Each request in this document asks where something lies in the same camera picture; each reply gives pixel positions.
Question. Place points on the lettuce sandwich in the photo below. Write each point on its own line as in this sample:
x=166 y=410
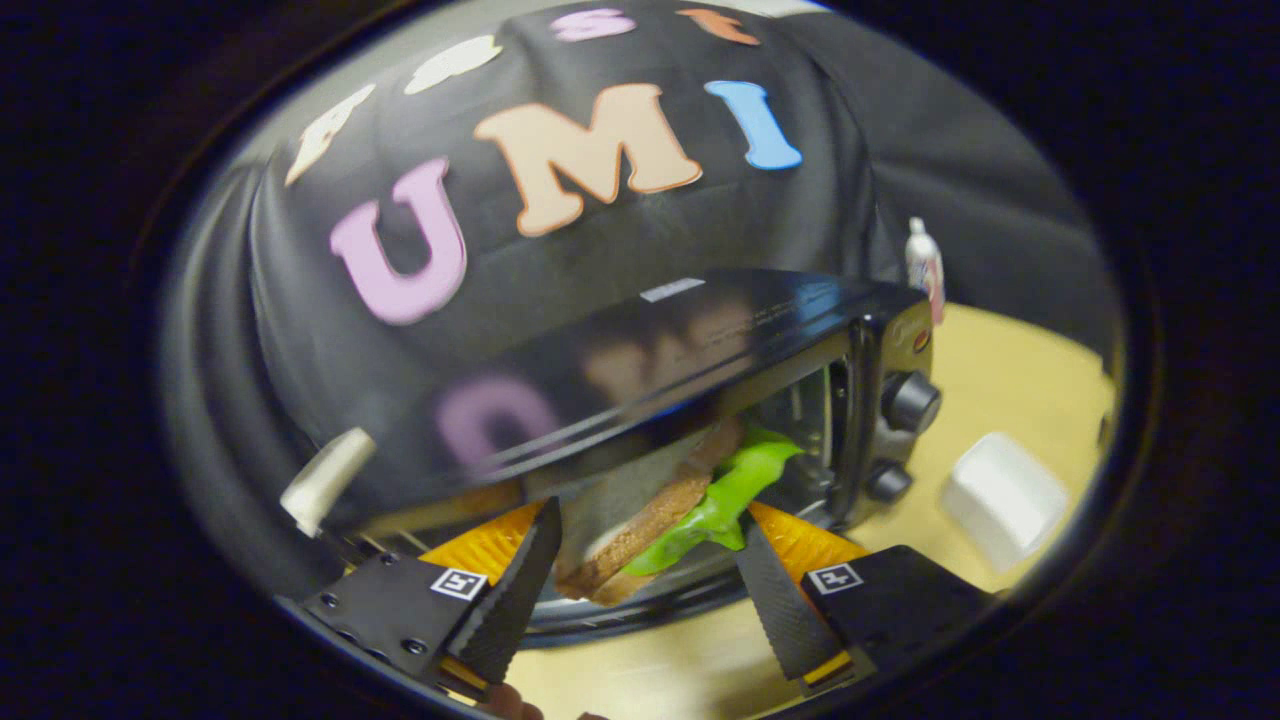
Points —
x=640 y=520

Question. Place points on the black toaster oven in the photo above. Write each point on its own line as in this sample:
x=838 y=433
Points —
x=660 y=350

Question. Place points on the pink label spray bottle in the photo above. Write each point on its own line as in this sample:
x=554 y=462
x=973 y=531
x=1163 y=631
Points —
x=925 y=265

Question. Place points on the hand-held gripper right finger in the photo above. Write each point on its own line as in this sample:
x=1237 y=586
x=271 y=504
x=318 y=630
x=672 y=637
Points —
x=785 y=620

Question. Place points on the white plastic tray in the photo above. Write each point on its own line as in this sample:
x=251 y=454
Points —
x=1005 y=500

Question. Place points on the white bread toaster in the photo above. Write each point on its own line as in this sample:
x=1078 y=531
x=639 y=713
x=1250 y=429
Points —
x=322 y=480

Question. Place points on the black backdrop cloth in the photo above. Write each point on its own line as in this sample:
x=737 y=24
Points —
x=600 y=250

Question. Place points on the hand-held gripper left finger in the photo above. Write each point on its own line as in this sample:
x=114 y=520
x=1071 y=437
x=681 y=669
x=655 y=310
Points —
x=510 y=600

